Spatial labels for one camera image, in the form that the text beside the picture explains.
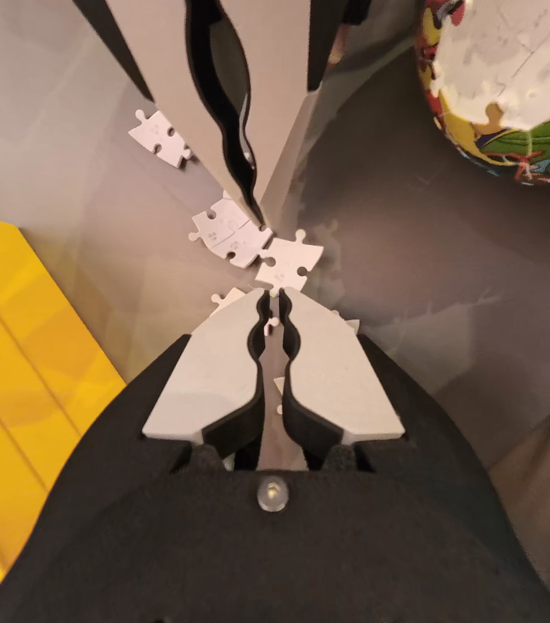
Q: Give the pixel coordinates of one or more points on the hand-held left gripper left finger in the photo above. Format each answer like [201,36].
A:
[202,379]

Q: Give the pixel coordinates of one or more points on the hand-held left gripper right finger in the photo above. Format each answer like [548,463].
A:
[343,379]

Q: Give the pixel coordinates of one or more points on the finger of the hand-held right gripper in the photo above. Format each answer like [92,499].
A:
[280,58]
[168,58]

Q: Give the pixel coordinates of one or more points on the colourful puzzle ball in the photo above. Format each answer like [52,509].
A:
[498,58]

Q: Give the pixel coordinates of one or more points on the yellow box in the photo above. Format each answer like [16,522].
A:
[12,365]

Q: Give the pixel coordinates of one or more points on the person's beige trouser leg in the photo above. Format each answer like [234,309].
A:
[537,511]

